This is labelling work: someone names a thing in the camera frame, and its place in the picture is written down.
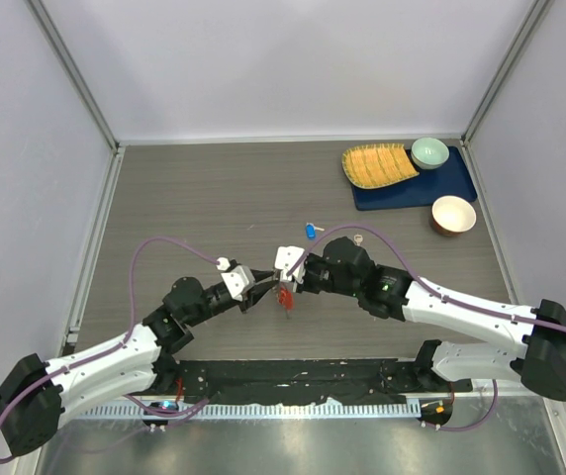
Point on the blue tagged key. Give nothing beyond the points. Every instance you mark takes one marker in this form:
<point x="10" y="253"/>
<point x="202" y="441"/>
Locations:
<point x="312" y="231"/>

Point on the yellow woven bamboo plate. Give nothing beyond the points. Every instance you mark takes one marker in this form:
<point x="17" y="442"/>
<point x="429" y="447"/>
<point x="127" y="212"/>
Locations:
<point x="379" y="165"/>

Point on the brown white bowl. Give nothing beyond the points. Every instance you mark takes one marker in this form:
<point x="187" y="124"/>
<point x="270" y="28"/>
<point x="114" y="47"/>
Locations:
<point x="452" y="216"/>

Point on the left aluminium frame post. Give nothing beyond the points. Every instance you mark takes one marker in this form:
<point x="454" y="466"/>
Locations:
<point x="56" y="42"/>

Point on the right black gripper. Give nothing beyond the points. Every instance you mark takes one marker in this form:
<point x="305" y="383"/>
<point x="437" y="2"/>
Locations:
<point x="306" y="286"/>

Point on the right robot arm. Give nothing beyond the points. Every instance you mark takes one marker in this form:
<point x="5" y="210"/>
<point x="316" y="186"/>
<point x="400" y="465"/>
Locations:
<point x="511" y="342"/>

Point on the white slotted cable duct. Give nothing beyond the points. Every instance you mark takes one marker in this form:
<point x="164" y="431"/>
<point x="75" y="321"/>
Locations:
<point x="124" y="410"/>

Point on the dark blue tray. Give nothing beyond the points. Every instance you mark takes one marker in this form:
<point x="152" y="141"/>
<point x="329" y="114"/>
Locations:
<point x="452" y="178"/>

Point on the light green bowl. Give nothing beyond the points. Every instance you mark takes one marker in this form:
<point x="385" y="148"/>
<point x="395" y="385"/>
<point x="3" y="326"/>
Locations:
<point x="429" y="153"/>

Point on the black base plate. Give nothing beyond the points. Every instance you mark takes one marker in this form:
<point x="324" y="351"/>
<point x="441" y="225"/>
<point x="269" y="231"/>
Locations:
<point x="303" y="382"/>

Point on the right aluminium frame post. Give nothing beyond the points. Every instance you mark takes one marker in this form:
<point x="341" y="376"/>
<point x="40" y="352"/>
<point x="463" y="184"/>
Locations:
<point x="528" y="27"/>

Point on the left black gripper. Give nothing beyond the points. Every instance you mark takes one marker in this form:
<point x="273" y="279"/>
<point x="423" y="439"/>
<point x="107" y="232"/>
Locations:
<point x="252" y="296"/>

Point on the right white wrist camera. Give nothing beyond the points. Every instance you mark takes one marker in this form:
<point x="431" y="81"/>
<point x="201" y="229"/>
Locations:
<point x="289" y="264"/>

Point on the aluminium frame post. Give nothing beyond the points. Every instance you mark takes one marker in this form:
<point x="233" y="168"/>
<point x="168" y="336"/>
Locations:
<point x="528" y="27"/>
<point x="56" y="42"/>

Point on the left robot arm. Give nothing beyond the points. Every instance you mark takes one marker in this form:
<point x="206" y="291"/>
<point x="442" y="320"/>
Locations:
<point x="38" y="397"/>

